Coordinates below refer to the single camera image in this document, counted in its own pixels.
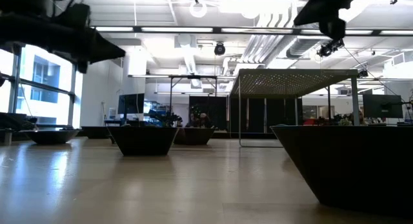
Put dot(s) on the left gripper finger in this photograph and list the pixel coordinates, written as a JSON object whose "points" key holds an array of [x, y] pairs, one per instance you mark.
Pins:
{"points": [[103, 44], [100, 54]]}

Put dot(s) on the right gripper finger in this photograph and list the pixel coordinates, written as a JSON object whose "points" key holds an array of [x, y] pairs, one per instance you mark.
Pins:
{"points": [[311, 11], [309, 20]]}

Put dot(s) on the round black mini plate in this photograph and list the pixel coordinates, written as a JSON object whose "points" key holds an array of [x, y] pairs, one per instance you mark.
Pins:
{"points": [[50, 137]]}

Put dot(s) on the rectangular black mini plate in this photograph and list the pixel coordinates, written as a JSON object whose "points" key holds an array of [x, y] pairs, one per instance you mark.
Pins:
{"points": [[197, 137]]}

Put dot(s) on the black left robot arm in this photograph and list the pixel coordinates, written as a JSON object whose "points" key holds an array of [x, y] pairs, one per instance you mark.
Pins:
{"points": [[16, 30]]}

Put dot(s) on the background black robot arm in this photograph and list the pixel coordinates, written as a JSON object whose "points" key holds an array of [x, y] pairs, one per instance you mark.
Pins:
{"points": [[167, 117]]}

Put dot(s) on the black computer monitor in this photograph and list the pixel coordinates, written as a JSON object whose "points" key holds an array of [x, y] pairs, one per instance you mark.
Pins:
{"points": [[382, 106], [130, 104]]}

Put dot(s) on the pale perforated metal shelf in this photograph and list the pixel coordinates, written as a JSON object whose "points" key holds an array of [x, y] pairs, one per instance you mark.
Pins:
{"points": [[290, 82]]}

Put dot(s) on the overhead light bar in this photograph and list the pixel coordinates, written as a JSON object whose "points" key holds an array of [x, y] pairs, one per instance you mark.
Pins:
{"points": [[177, 29]]}

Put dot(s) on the dark equipment pile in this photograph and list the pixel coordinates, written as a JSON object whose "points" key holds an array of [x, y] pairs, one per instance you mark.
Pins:
{"points": [[14, 122]]}

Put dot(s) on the small potted plant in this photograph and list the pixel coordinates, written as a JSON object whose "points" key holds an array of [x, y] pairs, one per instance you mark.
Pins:
{"points": [[345, 122]]}

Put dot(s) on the black partition panels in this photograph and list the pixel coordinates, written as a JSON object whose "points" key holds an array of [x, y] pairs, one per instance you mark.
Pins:
{"points": [[255, 116]]}

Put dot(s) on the person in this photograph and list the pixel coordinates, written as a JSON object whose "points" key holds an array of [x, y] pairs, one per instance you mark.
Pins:
{"points": [[193, 121], [205, 119]]}

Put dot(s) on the silver spiral ventilation duct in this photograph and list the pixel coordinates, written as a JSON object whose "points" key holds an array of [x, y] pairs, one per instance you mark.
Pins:
{"points": [[300, 48]]}

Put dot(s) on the black hanging camera cluster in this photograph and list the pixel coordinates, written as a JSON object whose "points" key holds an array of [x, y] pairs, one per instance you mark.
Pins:
{"points": [[329, 49]]}

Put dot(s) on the black ceiling camera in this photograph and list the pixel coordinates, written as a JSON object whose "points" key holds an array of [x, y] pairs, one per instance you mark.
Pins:
{"points": [[219, 49]]}

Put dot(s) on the black metal frame rig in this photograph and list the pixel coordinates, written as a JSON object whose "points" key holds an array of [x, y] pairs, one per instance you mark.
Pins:
{"points": [[193, 77]]}

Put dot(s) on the small grey post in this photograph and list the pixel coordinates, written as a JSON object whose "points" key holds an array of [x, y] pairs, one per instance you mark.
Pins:
{"points": [[8, 137]]}

